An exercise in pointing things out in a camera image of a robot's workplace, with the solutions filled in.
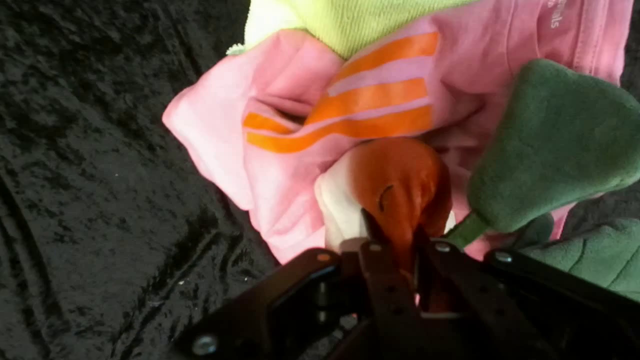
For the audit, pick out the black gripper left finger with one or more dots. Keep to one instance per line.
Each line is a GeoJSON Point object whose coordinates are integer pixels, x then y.
{"type": "Point", "coordinates": [301, 313]}

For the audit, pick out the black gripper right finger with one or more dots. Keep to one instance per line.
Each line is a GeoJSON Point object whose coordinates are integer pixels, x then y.
{"type": "Point", "coordinates": [521, 313]}

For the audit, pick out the pink cloth orange stripes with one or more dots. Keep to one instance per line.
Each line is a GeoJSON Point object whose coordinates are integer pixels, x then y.
{"type": "Point", "coordinates": [281, 192]}

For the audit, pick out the orange plush toy green leaves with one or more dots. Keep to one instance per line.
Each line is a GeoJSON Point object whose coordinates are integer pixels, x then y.
{"type": "Point", "coordinates": [401, 180]}

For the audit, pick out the yellow cloth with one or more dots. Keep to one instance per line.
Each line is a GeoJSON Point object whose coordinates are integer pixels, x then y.
{"type": "Point", "coordinates": [346, 22]}

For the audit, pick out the black velvet tablecloth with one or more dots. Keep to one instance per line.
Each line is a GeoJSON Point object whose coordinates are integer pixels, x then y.
{"type": "Point", "coordinates": [101, 200]}

